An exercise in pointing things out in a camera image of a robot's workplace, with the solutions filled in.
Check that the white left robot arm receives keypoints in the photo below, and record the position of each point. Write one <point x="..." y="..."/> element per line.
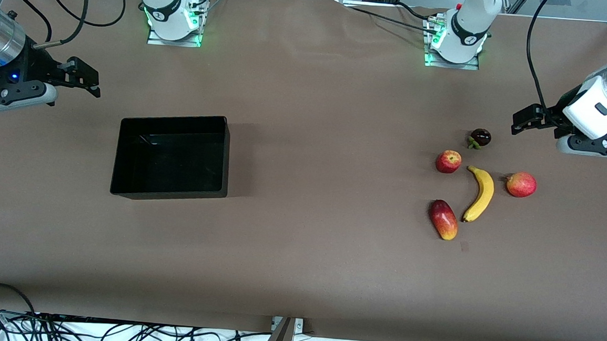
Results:
<point x="470" y="22"/>

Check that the small red apple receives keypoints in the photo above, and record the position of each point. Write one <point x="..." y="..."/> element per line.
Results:
<point x="448" y="162"/>

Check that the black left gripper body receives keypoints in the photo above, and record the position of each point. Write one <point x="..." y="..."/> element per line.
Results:
<point x="555" y="115"/>

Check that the dark purple mangosteen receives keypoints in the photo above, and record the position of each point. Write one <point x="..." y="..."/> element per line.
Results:
<point x="480" y="137"/>

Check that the black plastic box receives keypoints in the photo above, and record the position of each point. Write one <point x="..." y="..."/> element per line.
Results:
<point x="172" y="157"/>

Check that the yellow banana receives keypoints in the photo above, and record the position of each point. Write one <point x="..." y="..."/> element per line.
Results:
<point x="483" y="197"/>

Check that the red yellow mango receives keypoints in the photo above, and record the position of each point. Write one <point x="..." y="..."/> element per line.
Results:
<point x="443" y="219"/>

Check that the red peach-like fruit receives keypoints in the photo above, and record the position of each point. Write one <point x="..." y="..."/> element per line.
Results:
<point x="521" y="185"/>

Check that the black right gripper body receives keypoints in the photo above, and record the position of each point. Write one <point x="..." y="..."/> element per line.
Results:
<point x="35" y="65"/>

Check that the silver metal bracket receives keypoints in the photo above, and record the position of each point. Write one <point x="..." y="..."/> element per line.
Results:
<point x="299" y="326"/>

